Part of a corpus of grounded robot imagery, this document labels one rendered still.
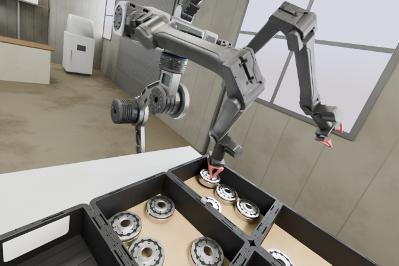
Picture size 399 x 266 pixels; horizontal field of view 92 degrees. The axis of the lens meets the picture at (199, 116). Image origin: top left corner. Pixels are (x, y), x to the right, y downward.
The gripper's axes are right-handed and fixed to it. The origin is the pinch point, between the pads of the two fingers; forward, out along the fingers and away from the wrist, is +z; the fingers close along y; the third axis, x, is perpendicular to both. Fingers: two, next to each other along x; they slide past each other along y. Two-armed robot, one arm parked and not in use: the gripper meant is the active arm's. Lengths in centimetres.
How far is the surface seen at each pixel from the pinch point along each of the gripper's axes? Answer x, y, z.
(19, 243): 52, -44, 2
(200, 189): 4.0, -5.2, 6.2
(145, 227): 24.7, -28.8, 7.5
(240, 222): -11.4, -20.7, 6.2
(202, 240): 6.3, -33.3, 4.1
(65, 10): 396, 572, -72
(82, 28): 307, 499, -42
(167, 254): 16.3, -36.8, 7.5
